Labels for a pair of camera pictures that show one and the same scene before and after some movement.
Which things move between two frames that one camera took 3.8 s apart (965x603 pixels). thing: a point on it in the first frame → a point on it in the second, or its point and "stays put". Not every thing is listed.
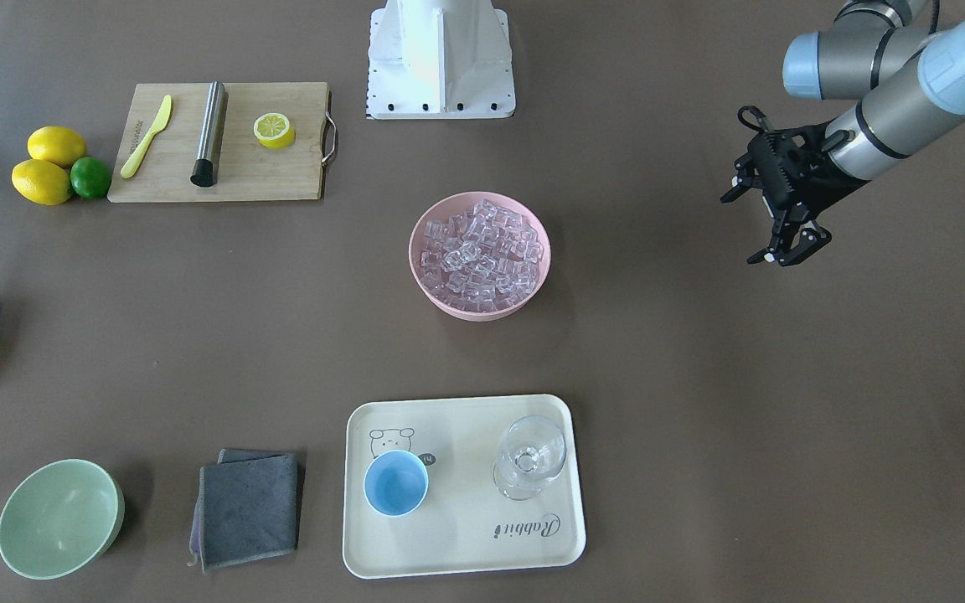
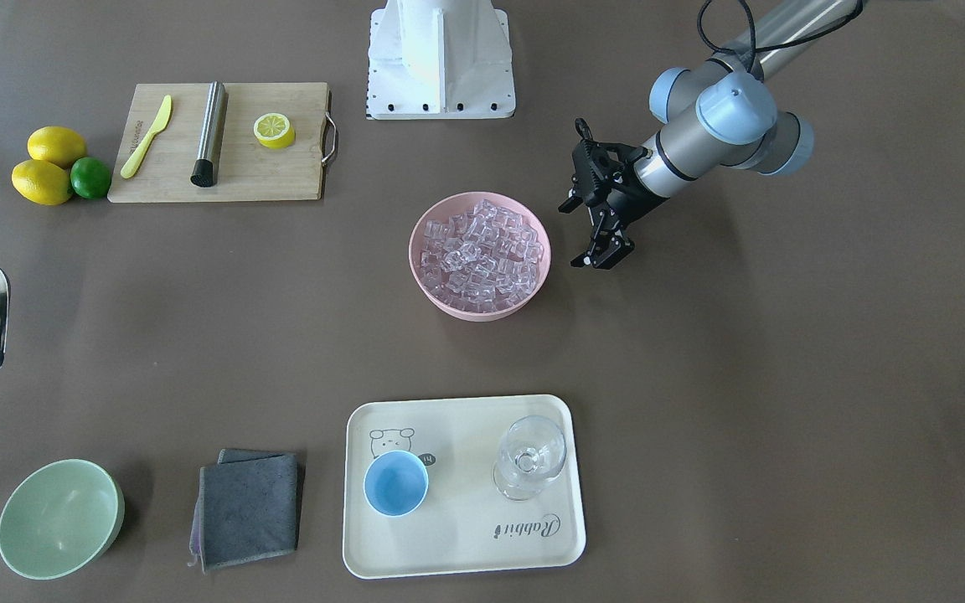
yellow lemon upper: [58, 144] stays put
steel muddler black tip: [204, 173] stays put
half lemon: [274, 131] stays put
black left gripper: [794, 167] → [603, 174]
